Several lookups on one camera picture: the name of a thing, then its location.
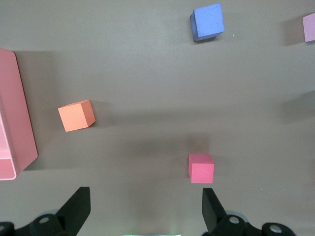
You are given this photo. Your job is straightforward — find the pink plastic bin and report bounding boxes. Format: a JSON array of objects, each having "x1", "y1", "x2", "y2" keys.
[{"x1": 0, "y1": 48, "x2": 39, "y2": 181}]

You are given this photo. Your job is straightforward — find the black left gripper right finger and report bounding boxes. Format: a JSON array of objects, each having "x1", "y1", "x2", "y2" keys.
[{"x1": 201, "y1": 188, "x2": 296, "y2": 236}]

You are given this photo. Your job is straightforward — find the red foam block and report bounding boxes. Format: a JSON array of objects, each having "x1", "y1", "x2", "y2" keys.
[{"x1": 188, "y1": 154, "x2": 215, "y2": 184}]

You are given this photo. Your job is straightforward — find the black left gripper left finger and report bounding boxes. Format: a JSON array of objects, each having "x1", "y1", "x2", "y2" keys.
[{"x1": 0, "y1": 186, "x2": 91, "y2": 236}]

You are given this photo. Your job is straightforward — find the brown table cover sheet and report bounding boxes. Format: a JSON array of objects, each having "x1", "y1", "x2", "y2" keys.
[{"x1": 0, "y1": 0, "x2": 315, "y2": 236}]

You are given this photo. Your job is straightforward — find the orange foam block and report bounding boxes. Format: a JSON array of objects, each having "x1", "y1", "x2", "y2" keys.
[{"x1": 58, "y1": 99, "x2": 96, "y2": 133}]

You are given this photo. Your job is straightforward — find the pink foam block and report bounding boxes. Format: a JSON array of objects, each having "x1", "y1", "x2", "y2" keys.
[{"x1": 302, "y1": 12, "x2": 315, "y2": 43}]

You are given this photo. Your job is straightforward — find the purple foam block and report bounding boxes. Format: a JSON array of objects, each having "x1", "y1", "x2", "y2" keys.
[{"x1": 189, "y1": 3, "x2": 225, "y2": 42}]

